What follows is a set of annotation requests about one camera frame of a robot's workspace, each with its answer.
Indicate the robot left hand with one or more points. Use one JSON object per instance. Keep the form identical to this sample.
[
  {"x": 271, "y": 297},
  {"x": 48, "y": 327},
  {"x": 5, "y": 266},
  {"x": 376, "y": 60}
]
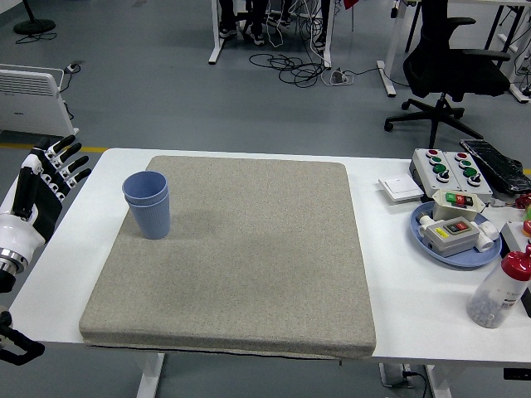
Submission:
[{"x": 45, "y": 207}]

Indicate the blue ribbed plastic cup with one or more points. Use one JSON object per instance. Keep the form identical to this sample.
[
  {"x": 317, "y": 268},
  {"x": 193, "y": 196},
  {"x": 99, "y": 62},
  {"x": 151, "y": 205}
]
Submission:
[
  {"x": 145, "y": 186},
  {"x": 151, "y": 224}
]

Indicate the white panel heater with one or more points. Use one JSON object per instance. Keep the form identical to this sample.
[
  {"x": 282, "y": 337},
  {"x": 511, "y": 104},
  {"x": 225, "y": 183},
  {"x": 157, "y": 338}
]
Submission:
[{"x": 25, "y": 103}]

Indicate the floor outlet box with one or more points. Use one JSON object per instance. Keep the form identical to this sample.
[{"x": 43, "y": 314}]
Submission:
[{"x": 74, "y": 66}]

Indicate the black round stand base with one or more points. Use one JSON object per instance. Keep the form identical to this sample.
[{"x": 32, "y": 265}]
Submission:
[{"x": 34, "y": 27}]

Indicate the white table leg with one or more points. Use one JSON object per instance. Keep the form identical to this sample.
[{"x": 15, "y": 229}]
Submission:
[
  {"x": 439, "y": 383},
  {"x": 151, "y": 373}
]

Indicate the grey-brown fabric mat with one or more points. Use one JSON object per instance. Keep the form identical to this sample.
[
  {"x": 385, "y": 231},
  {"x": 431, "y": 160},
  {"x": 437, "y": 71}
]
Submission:
[{"x": 269, "y": 248}]

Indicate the person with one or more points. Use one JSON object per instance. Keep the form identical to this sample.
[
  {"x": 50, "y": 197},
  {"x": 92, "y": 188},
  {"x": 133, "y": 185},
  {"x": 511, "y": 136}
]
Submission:
[
  {"x": 226, "y": 16},
  {"x": 322, "y": 25}
]

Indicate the red fabric piece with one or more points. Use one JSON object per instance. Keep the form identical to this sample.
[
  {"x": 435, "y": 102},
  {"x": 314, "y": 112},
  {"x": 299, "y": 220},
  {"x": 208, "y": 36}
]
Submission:
[{"x": 351, "y": 3}]

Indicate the grey four-button control box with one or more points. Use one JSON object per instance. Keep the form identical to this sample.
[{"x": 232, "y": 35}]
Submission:
[
  {"x": 476, "y": 188},
  {"x": 426, "y": 170}
]

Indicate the white under-table power strip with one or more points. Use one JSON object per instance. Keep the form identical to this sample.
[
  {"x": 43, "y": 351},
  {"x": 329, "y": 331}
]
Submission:
[{"x": 394, "y": 375}]

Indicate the blue round plate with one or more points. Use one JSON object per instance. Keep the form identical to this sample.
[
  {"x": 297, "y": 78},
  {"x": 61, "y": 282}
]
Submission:
[{"x": 464, "y": 261}]

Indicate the black office chair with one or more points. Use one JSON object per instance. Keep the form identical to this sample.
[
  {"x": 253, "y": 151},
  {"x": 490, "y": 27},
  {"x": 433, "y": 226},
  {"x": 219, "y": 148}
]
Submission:
[{"x": 455, "y": 70}]

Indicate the black wrapped keyboard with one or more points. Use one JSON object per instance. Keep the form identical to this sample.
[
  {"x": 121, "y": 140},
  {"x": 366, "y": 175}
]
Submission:
[{"x": 497, "y": 166}]

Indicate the clear bottle with red cap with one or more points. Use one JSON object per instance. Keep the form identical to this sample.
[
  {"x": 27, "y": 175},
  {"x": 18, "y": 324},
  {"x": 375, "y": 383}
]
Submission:
[{"x": 493, "y": 298}]

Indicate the white box with red button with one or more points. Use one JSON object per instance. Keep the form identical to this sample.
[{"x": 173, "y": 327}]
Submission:
[{"x": 514, "y": 238}]

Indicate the small red part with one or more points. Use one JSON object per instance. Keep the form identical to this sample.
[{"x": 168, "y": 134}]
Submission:
[{"x": 524, "y": 202}]

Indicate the black box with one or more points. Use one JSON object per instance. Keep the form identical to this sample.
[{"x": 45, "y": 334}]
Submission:
[{"x": 527, "y": 302}]

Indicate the black desk control panel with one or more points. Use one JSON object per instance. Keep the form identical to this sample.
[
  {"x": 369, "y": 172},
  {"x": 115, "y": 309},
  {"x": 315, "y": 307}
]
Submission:
[{"x": 517, "y": 373}]

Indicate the white desk frame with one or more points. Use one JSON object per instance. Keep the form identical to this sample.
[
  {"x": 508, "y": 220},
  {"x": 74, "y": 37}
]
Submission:
[
  {"x": 215, "y": 37},
  {"x": 518, "y": 89},
  {"x": 387, "y": 79}
]

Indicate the white wall switch plate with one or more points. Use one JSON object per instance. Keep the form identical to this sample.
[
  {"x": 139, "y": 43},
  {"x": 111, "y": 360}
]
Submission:
[{"x": 399, "y": 187}]

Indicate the white push-button switch box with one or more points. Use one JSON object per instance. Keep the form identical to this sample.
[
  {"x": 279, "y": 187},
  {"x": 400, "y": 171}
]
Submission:
[{"x": 445, "y": 209}]

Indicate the grey push-button switch box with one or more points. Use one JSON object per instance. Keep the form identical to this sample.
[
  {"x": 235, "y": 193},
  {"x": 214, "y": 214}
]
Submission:
[{"x": 449, "y": 242}]

